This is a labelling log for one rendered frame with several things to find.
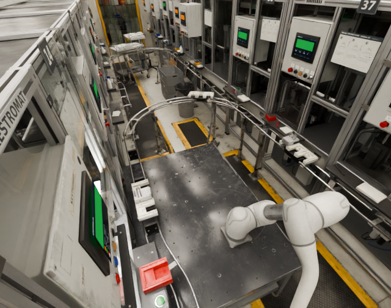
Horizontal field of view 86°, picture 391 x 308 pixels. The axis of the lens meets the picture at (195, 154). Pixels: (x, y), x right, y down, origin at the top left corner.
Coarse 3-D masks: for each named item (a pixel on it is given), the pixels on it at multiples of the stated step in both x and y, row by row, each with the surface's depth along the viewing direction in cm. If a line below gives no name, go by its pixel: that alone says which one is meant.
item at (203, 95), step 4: (192, 92) 316; (196, 92) 313; (200, 92) 310; (204, 92) 312; (208, 92) 311; (212, 92) 311; (188, 96) 307; (196, 96) 305; (200, 96) 312; (204, 96) 303; (208, 96) 309; (212, 96) 301; (196, 100) 310; (200, 100) 309
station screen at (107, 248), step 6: (96, 186) 68; (102, 198) 72; (102, 204) 70; (102, 210) 68; (102, 216) 65; (108, 222) 71; (108, 228) 69; (108, 234) 67; (96, 240) 53; (108, 240) 65; (102, 246) 56; (108, 246) 63; (108, 252) 61; (108, 258) 59
